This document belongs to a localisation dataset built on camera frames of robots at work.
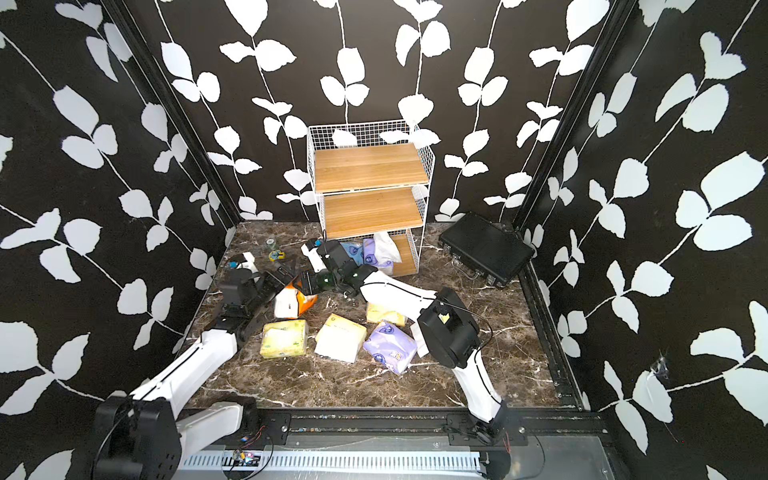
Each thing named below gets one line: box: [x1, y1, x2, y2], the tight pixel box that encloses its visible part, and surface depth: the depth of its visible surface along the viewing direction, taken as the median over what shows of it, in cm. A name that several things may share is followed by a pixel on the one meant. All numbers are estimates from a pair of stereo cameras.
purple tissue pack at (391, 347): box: [363, 321, 417, 375], surface depth 85 cm
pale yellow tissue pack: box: [410, 322, 430, 358], surface depth 85 cm
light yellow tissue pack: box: [260, 319, 308, 359], surface depth 86 cm
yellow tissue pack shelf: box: [366, 302, 407, 327], surface depth 92 cm
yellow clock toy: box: [268, 250, 286, 262], surface depth 110 cm
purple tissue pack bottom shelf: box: [362, 232, 402, 275], surface depth 105 cm
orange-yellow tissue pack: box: [314, 313, 367, 363], surface depth 88 cm
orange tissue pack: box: [274, 283, 318, 319], surface depth 84 cm
